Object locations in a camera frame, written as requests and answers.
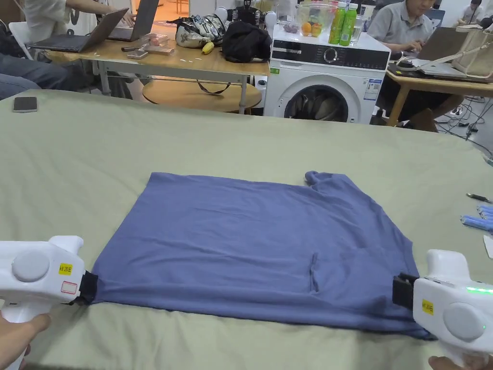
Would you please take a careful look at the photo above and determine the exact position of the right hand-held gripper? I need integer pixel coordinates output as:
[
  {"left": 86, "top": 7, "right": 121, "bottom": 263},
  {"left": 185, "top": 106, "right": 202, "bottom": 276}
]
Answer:
[{"left": 392, "top": 250, "right": 493, "bottom": 368}]

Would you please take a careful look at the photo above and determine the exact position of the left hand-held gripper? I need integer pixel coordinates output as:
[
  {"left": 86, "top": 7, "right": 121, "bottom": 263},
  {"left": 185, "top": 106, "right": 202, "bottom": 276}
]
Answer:
[{"left": 0, "top": 236, "right": 97, "bottom": 370}]

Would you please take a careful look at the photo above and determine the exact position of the blue shirt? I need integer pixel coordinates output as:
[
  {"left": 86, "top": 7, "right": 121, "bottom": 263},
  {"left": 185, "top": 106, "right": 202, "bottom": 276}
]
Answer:
[{"left": 89, "top": 171, "right": 439, "bottom": 342}]

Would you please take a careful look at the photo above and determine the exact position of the person's left hand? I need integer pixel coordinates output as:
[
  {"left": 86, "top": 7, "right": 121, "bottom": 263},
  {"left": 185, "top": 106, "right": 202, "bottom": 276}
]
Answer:
[{"left": 0, "top": 311, "right": 52, "bottom": 370}]

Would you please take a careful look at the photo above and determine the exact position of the person's right hand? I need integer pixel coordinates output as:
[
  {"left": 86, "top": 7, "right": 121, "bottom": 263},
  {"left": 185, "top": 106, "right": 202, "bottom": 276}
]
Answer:
[{"left": 428, "top": 352, "right": 493, "bottom": 370}]

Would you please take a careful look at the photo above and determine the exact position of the bed with pale green sheet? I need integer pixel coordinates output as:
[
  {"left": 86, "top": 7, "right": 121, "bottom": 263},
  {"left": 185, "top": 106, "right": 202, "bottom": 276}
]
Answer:
[{"left": 0, "top": 89, "right": 493, "bottom": 370}]

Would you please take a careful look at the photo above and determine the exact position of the dark phone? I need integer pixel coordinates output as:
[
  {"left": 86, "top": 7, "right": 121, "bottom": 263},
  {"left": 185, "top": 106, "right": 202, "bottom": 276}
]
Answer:
[{"left": 13, "top": 96, "right": 39, "bottom": 114}]

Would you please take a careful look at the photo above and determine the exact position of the wooden desk with bag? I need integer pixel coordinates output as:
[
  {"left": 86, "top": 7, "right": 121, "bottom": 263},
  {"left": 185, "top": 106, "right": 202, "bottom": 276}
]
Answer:
[{"left": 385, "top": 17, "right": 493, "bottom": 128}]

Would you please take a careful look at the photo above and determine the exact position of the white chair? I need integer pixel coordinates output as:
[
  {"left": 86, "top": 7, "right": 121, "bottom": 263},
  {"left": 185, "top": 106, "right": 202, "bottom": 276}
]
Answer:
[{"left": 8, "top": 21, "right": 35, "bottom": 61}]

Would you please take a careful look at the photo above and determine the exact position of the white washing machine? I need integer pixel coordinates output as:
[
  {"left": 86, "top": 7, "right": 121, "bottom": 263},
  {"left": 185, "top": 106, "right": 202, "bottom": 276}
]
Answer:
[{"left": 263, "top": 0, "right": 392, "bottom": 125}]

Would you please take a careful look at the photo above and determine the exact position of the wooden table with laptops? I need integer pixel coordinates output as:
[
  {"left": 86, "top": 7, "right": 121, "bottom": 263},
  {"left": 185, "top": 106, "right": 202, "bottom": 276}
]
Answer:
[{"left": 28, "top": 0, "right": 271, "bottom": 115}]

